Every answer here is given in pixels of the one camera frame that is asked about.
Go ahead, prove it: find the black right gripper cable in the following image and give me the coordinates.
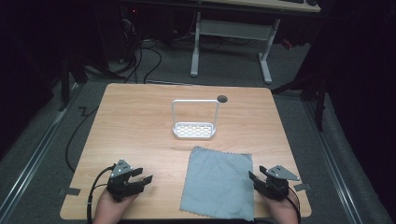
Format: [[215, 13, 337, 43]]
[[287, 186, 302, 224]]

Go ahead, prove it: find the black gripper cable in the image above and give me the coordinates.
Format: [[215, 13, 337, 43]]
[[86, 165, 116, 224], [287, 186, 302, 224]]

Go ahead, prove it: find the person's right hand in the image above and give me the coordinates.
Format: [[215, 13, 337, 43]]
[[259, 189, 300, 224]]

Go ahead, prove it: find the white rack with handle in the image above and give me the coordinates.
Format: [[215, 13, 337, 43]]
[[171, 98, 220, 141]]

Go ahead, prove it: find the grey cloth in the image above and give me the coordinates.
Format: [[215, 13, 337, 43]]
[[179, 146, 255, 222]]

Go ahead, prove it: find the dark computer tower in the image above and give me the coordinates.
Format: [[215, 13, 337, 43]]
[[119, 5, 142, 63]]

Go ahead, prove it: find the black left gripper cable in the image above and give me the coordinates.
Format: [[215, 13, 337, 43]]
[[86, 165, 116, 224]]

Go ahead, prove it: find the metal floor rail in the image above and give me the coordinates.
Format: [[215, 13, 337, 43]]
[[303, 100, 364, 224], [0, 83, 81, 220]]

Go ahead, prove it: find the bundle of black cables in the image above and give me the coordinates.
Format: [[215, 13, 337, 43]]
[[108, 18, 163, 84]]

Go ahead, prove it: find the black stand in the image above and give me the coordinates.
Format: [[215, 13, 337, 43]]
[[271, 72, 329, 133], [58, 52, 89, 112]]

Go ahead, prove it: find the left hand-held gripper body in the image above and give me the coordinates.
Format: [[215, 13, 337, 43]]
[[106, 159, 145, 201]]

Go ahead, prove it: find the white-legged desk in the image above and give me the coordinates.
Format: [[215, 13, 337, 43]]
[[190, 0, 322, 85]]

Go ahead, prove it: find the black floor cable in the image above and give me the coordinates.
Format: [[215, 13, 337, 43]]
[[64, 106, 100, 174]]

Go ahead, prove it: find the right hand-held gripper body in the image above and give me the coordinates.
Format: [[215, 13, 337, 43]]
[[254, 164, 301, 202]]

